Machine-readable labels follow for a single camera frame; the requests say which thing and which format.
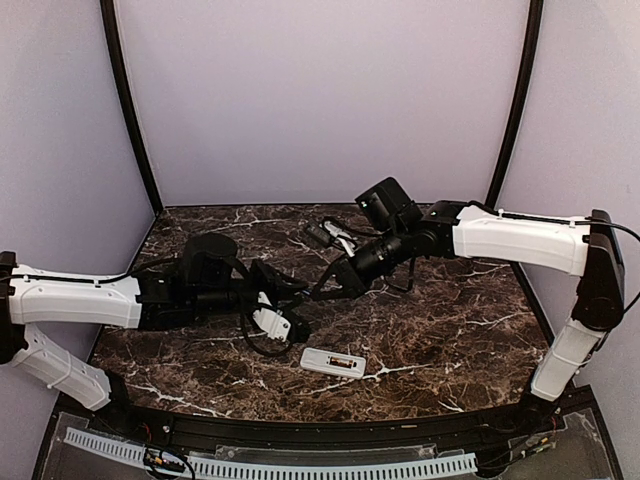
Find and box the white remote control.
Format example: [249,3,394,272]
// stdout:
[300,347,366,379]

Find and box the gold AAA battery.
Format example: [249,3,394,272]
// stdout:
[329,357,356,369]

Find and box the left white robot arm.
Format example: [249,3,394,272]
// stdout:
[1,233,310,436]

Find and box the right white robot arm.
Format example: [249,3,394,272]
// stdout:
[311,177,625,434]

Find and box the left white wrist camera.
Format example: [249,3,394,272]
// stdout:
[251,292,291,342]

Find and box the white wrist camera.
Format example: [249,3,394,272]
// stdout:
[251,292,291,342]
[304,217,358,257]

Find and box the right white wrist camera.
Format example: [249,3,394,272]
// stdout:
[304,217,358,257]

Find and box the black front frame rail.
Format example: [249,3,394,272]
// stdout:
[54,386,608,452]

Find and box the white slotted cable duct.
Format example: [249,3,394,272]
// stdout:
[63,427,479,479]

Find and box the left black frame post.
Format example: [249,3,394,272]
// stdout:
[99,0,164,217]

